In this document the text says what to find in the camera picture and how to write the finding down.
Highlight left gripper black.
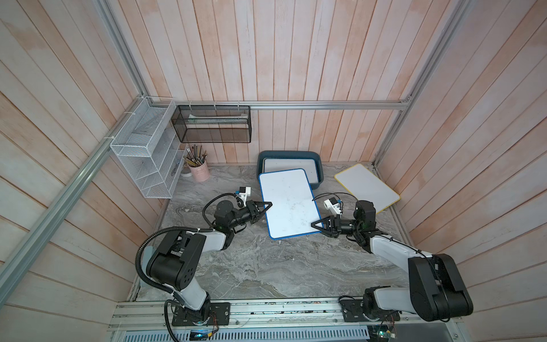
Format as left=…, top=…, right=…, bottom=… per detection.
left=227, top=199, right=272, bottom=229

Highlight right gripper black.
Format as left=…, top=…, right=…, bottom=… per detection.
left=311, top=217, right=362, bottom=239

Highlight blue whiteboard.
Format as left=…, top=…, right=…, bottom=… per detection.
left=259, top=168, right=320, bottom=240
left=261, top=158, right=321, bottom=183

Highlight yellow whiteboard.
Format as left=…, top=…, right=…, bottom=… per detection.
left=334, top=164, right=401, bottom=213

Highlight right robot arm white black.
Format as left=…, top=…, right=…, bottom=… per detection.
left=311, top=197, right=474, bottom=322

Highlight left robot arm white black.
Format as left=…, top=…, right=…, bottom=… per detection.
left=135, top=199, right=272, bottom=312

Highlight teal plastic storage box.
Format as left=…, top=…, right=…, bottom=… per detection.
left=256, top=150, right=324, bottom=190

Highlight pink pencil cup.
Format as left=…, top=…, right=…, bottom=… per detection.
left=185, top=145, right=210, bottom=182

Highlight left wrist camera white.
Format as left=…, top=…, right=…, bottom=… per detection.
left=236, top=187, right=252, bottom=205

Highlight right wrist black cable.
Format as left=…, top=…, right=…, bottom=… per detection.
left=311, top=192, right=358, bottom=202

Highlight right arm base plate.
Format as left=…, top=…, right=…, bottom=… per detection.
left=338, top=295, right=400, bottom=323

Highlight black mesh wall basket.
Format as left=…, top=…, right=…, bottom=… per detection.
left=171, top=105, right=252, bottom=144

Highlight white wire mesh shelf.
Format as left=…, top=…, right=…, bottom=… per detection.
left=111, top=96, right=184, bottom=199

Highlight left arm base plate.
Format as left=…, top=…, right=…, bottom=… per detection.
left=172, top=302, right=231, bottom=327

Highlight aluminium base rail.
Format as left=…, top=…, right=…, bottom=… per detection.
left=106, top=294, right=462, bottom=332

